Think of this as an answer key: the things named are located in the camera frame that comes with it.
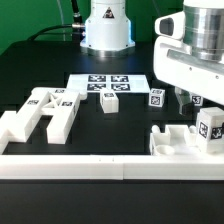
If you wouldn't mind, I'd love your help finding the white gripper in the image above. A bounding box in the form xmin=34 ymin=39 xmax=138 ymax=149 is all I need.
xmin=153 ymin=10 xmax=224 ymax=116

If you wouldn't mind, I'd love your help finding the white chair seat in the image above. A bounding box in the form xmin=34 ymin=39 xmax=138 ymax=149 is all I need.
xmin=149 ymin=125 xmax=203 ymax=157

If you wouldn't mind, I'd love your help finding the white tagged cube far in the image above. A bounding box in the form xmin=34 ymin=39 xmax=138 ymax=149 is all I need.
xmin=191 ymin=94 xmax=203 ymax=106

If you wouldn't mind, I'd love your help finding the white tagged cube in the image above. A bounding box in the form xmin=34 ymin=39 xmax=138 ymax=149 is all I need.
xmin=149 ymin=88 xmax=165 ymax=107
xmin=191 ymin=94 xmax=203 ymax=106

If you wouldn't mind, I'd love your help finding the white tagged cube near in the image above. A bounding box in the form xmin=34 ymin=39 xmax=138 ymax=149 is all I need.
xmin=149 ymin=88 xmax=165 ymax=107

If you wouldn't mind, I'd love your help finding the white U-shaped fence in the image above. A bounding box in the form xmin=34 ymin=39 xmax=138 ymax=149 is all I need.
xmin=0 ymin=151 xmax=224 ymax=180

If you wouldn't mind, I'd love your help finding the white marker base plate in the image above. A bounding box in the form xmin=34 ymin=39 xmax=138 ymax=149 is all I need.
xmin=67 ymin=74 xmax=150 ymax=93

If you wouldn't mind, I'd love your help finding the black cable with connector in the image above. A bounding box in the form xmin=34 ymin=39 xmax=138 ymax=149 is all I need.
xmin=27 ymin=0 xmax=86 ymax=42

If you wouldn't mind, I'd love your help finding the white chair back frame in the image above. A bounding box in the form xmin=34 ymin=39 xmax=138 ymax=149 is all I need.
xmin=0 ymin=87 xmax=87 ymax=151

